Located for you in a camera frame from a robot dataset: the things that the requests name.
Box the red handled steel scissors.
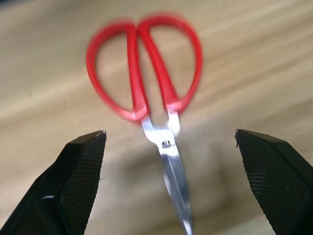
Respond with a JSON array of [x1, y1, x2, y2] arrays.
[[86, 14, 204, 235]]

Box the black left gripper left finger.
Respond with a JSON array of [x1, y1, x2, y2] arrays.
[[0, 130, 107, 235]]

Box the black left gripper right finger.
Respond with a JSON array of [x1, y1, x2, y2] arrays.
[[235, 129, 313, 235]]

